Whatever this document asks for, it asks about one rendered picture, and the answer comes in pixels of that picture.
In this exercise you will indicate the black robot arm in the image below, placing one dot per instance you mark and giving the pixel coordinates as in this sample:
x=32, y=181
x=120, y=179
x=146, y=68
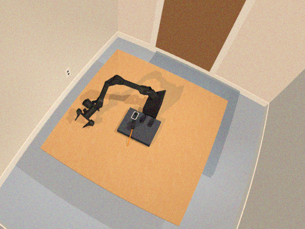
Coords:
x=97, y=104

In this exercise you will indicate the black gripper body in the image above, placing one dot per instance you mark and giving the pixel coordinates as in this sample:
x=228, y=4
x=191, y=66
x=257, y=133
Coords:
x=86, y=115

